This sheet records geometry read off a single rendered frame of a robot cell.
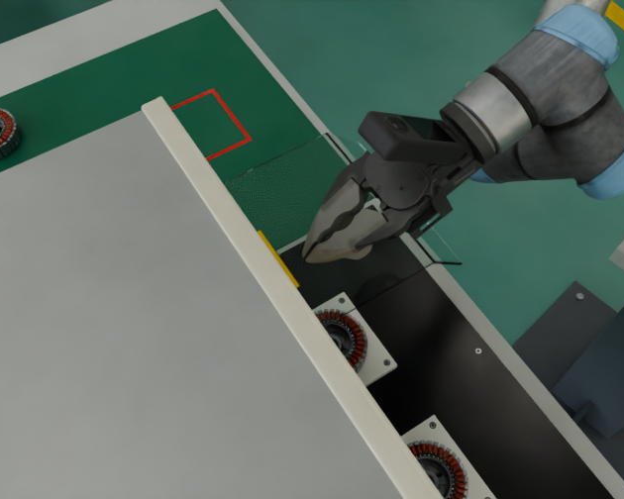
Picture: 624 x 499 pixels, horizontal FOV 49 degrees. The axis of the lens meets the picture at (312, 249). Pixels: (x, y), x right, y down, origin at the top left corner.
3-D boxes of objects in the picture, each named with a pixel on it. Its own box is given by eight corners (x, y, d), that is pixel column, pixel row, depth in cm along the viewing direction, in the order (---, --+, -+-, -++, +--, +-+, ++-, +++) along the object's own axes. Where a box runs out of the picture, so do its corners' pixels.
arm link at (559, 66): (640, 68, 66) (599, -5, 63) (548, 144, 67) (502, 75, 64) (595, 59, 73) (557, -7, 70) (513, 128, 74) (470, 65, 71)
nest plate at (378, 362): (343, 295, 114) (344, 291, 113) (396, 367, 108) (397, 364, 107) (264, 340, 110) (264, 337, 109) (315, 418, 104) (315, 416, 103)
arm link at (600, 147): (581, 159, 82) (535, 87, 78) (671, 151, 72) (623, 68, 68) (548, 206, 80) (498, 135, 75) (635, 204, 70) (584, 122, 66)
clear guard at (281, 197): (359, 143, 101) (361, 115, 96) (462, 263, 90) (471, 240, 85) (155, 246, 92) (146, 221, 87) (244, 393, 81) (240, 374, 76)
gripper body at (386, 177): (411, 247, 74) (502, 173, 72) (391, 222, 66) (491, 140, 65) (370, 197, 77) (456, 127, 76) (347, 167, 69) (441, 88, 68)
